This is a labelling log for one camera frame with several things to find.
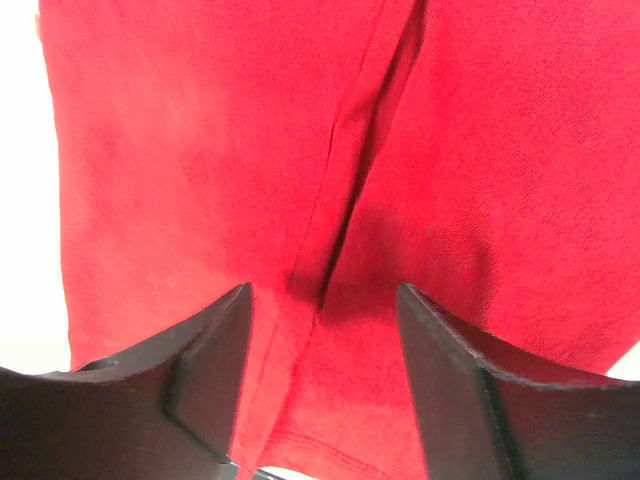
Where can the dark red t shirt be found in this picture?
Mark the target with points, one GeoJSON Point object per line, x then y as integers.
{"type": "Point", "coordinates": [486, 152]}

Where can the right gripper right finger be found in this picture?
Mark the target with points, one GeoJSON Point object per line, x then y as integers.
{"type": "Point", "coordinates": [486, 409]}

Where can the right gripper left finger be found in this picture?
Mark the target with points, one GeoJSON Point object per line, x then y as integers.
{"type": "Point", "coordinates": [164, 408]}

